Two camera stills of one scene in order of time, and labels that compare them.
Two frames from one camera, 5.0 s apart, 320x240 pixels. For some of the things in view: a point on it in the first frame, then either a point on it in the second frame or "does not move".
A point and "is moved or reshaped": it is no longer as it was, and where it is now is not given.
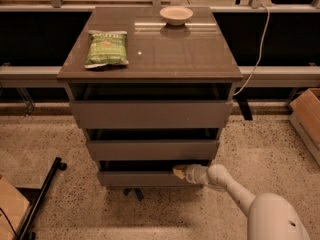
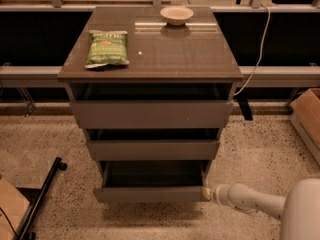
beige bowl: [176, 15] does not move
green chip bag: [106, 48] does not move
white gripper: [192, 175] -> [218, 194]
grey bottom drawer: [142, 179] is moved or reshaped
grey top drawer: [152, 106] does not move
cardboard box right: [305, 118] does not move
